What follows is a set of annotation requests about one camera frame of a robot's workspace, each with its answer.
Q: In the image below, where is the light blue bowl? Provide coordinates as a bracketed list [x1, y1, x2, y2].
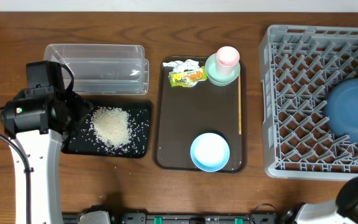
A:
[190, 133, 230, 172]

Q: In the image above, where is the pink cup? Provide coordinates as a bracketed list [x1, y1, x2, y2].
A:
[216, 46, 240, 75]

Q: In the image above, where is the dark blue bowl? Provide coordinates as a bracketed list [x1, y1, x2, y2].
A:
[324, 78, 358, 142]

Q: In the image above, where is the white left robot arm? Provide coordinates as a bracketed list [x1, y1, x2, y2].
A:
[0, 86, 92, 223]

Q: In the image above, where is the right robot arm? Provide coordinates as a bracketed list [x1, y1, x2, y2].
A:
[278, 177, 358, 224]

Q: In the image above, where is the grey dishwasher rack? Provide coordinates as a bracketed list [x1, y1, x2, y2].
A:
[259, 25, 358, 181]

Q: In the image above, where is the pile of rice grains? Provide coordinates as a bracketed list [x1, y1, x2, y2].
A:
[91, 107, 132, 147]

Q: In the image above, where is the black rectangular tray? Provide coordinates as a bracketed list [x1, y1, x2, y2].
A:
[62, 100, 150, 158]

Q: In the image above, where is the clear plastic bin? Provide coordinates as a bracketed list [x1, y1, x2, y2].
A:
[44, 44, 149, 95]

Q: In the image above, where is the brown serving tray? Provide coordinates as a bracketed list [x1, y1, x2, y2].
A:
[153, 65, 247, 174]

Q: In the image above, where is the crumpled white paper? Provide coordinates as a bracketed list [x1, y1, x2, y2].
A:
[162, 59, 200, 73]

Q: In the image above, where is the yellow snack wrapper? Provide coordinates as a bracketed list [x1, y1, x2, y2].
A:
[168, 66, 208, 88]

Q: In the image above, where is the mint green bowl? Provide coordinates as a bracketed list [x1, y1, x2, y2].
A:
[205, 53, 241, 86]

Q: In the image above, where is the wooden chopstick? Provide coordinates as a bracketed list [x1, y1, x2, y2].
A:
[237, 74, 242, 135]

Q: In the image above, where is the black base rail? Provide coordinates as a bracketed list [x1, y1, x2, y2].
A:
[63, 205, 280, 224]

